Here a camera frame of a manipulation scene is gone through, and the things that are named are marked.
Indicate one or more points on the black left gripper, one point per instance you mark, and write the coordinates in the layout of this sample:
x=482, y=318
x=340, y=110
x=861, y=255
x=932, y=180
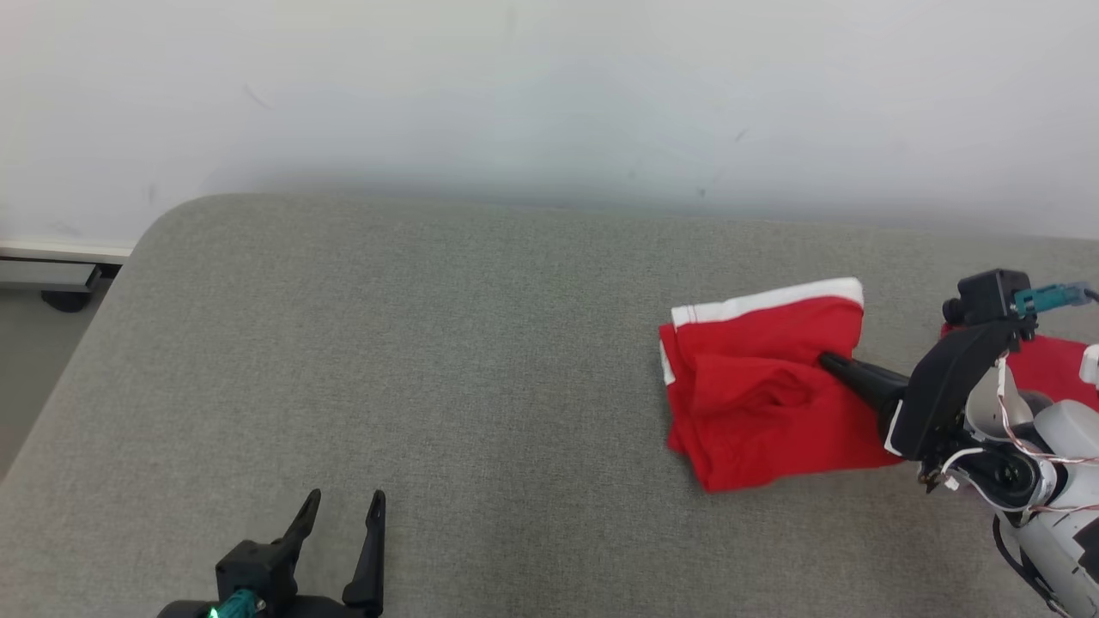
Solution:
x=318, y=608

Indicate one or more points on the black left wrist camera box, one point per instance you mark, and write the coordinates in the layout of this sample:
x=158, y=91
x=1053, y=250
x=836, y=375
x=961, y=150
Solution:
x=258, y=566

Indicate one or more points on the red shorts with white stripe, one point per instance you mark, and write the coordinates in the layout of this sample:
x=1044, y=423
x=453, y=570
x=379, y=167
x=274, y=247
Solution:
x=738, y=412

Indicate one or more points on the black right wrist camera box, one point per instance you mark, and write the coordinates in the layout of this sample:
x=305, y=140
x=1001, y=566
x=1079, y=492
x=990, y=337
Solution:
x=987, y=296

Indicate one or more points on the grey furniture base with caster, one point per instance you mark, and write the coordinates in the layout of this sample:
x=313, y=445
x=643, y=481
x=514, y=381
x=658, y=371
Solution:
x=43, y=275

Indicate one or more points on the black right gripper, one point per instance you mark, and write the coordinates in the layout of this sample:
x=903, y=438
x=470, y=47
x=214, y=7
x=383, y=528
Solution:
x=936, y=395

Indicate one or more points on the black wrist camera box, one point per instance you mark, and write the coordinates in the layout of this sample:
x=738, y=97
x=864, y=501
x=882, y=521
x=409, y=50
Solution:
x=987, y=296
x=258, y=566

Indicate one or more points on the red basketball jersey number 23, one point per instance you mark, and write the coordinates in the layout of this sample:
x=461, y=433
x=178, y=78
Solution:
x=1052, y=365

